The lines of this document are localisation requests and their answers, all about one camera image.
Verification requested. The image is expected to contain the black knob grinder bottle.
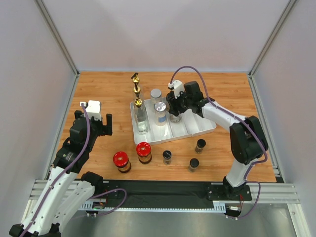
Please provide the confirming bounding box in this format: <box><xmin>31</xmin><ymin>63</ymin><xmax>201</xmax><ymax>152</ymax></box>
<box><xmin>170</xmin><ymin>114</ymin><xmax>182</xmax><ymax>123</ymax></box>

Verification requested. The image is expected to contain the salt jar silver lid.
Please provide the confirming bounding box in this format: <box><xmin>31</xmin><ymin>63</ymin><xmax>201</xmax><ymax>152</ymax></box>
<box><xmin>154</xmin><ymin>102</ymin><xmax>167</xmax><ymax>126</ymax></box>

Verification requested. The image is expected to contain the salt jar blue label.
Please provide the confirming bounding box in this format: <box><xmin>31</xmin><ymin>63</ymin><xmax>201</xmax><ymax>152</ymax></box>
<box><xmin>150</xmin><ymin>88</ymin><xmax>162</xmax><ymax>105</ymax></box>

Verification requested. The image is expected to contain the red lid sauce jar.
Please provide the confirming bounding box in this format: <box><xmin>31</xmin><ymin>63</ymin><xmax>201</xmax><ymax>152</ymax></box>
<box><xmin>113</xmin><ymin>151</ymin><xmax>131</xmax><ymax>173</ymax></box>
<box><xmin>136</xmin><ymin>142</ymin><xmax>152</xmax><ymax>164</ymax></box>

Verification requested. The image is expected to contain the clear glass oil bottle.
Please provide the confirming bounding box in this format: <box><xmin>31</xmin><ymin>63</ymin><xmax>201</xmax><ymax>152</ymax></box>
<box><xmin>133</xmin><ymin>98</ymin><xmax>149</xmax><ymax>134</ymax></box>

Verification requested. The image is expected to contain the glass oil bottle dark sauce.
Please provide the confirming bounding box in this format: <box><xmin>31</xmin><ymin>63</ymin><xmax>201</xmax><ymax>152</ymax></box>
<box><xmin>133</xmin><ymin>82</ymin><xmax>144</xmax><ymax>101</ymax></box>

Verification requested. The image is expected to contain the glass oil bottle brown sauce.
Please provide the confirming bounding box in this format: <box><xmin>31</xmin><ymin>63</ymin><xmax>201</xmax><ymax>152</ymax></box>
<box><xmin>131</xmin><ymin>73</ymin><xmax>140</xmax><ymax>85</ymax></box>

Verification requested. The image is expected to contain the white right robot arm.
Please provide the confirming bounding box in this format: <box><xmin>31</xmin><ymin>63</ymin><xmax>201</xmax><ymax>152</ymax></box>
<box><xmin>166</xmin><ymin>80</ymin><xmax>268</xmax><ymax>200</ymax></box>

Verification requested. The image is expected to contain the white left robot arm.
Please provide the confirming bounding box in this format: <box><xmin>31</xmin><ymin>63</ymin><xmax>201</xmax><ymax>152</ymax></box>
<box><xmin>9</xmin><ymin>110</ymin><xmax>113</xmax><ymax>237</ymax></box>

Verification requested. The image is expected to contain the white divided organizer tray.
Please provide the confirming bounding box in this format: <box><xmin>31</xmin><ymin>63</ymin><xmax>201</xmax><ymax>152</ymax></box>
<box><xmin>130</xmin><ymin>99</ymin><xmax>217</xmax><ymax>145</ymax></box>

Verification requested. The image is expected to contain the small black lid spice jar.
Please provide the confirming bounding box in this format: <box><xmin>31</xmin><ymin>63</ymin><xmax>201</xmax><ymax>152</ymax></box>
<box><xmin>195</xmin><ymin>139</ymin><xmax>206</xmax><ymax>154</ymax></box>
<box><xmin>162</xmin><ymin>150</ymin><xmax>172</xmax><ymax>165</ymax></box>
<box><xmin>188</xmin><ymin>158</ymin><xmax>199</xmax><ymax>172</ymax></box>

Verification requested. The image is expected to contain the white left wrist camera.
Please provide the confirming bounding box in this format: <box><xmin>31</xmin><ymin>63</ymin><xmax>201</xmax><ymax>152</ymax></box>
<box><xmin>80</xmin><ymin>100</ymin><xmax>102</xmax><ymax>121</ymax></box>

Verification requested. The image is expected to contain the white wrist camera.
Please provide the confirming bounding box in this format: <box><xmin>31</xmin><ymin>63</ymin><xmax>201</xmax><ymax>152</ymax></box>
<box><xmin>80</xmin><ymin>100</ymin><xmax>102</xmax><ymax>121</ymax></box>
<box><xmin>168</xmin><ymin>80</ymin><xmax>185</xmax><ymax>99</ymax></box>

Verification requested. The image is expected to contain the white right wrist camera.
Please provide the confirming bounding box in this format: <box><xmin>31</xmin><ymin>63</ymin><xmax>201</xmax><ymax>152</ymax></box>
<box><xmin>168</xmin><ymin>80</ymin><xmax>185</xmax><ymax>99</ymax></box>

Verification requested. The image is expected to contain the left aluminium corner post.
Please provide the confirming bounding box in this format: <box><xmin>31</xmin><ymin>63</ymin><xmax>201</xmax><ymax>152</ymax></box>
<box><xmin>34</xmin><ymin>0</ymin><xmax>80</xmax><ymax>75</ymax></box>

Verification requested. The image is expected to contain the aluminium corner post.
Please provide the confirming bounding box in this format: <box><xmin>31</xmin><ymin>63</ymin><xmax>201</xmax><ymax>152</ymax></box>
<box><xmin>249</xmin><ymin>0</ymin><xmax>299</xmax><ymax>76</ymax></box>
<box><xmin>34</xmin><ymin>0</ymin><xmax>80</xmax><ymax>75</ymax></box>

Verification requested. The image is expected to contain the aluminium frame rail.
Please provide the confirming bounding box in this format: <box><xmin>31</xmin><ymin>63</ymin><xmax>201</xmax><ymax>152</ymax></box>
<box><xmin>29</xmin><ymin>179</ymin><xmax>301</xmax><ymax>213</ymax></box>

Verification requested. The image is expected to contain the right aluminium corner post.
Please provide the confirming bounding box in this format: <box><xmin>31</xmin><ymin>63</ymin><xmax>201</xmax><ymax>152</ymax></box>
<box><xmin>249</xmin><ymin>0</ymin><xmax>299</xmax><ymax>76</ymax></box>

